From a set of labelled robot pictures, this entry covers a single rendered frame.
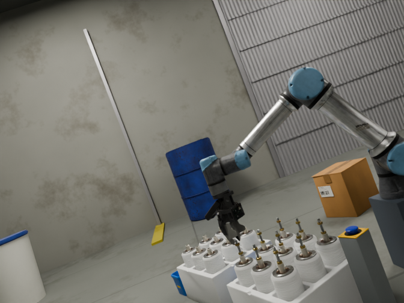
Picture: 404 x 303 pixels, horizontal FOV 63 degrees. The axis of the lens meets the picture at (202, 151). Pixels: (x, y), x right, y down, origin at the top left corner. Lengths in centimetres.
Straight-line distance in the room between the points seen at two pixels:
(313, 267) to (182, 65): 367
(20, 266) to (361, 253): 286
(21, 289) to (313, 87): 293
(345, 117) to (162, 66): 353
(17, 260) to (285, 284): 263
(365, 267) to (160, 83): 373
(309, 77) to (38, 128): 394
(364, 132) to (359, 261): 43
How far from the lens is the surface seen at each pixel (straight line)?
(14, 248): 339
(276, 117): 137
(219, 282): 162
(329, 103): 126
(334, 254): 133
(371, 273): 121
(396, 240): 155
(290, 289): 120
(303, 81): 123
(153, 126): 439
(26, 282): 344
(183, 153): 365
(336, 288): 130
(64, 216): 463
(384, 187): 147
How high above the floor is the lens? 74
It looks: level
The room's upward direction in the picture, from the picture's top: 21 degrees counter-clockwise
